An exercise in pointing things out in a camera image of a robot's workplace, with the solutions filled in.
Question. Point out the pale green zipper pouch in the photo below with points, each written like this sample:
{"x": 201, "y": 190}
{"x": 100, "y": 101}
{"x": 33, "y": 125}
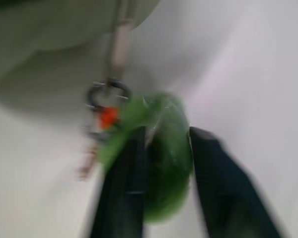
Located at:
{"x": 52, "y": 37}

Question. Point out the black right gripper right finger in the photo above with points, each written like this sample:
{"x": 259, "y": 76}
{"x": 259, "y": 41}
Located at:
{"x": 221, "y": 188}

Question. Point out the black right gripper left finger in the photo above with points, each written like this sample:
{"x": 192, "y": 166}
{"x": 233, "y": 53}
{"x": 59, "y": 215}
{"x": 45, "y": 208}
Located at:
{"x": 119, "y": 188}

